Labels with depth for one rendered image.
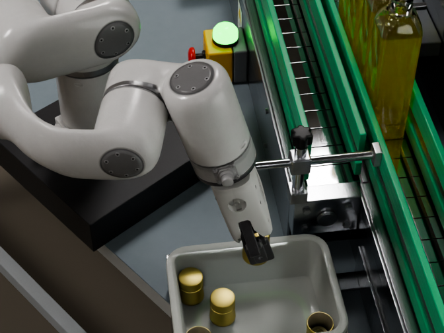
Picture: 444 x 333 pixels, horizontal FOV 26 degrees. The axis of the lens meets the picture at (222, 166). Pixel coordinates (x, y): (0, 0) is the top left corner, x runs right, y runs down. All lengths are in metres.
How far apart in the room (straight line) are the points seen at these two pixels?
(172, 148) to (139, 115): 0.49
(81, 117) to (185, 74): 0.44
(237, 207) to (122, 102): 0.19
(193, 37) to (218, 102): 0.80
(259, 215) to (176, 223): 0.37
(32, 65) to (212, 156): 0.30
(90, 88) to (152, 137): 0.40
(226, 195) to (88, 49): 0.29
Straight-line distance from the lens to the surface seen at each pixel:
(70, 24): 1.23
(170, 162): 1.47
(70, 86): 1.40
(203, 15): 1.85
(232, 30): 1.65
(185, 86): 1.01
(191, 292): 1.32
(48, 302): 2.09
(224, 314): 1.30
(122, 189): 1.44
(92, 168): 1.02
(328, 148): 1.40
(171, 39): 1.79
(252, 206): 1.10
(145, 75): 1.05
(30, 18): 1.23
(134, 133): 1.00
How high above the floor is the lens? 1.86
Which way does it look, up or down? 46 degrees down
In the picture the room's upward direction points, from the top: straight up
